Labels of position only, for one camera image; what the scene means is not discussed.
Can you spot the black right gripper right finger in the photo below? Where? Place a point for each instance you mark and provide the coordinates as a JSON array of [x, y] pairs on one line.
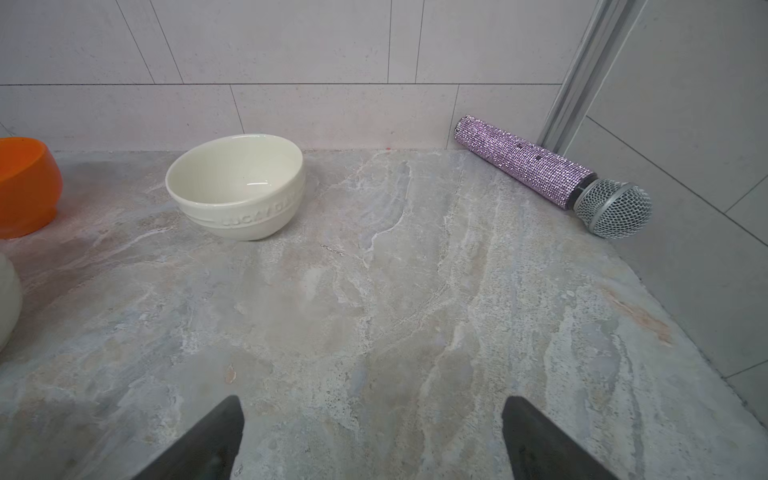
[[538, 449]]

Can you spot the orange plastic bowl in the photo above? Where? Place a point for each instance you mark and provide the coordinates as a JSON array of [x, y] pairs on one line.
[[31, 185]]

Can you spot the cream ceramic bowl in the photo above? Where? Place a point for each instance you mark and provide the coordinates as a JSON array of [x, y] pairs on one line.
[[243, 187], [11, 300]]

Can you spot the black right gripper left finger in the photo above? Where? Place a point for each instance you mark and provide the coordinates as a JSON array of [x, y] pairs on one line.
[[207, 451]]

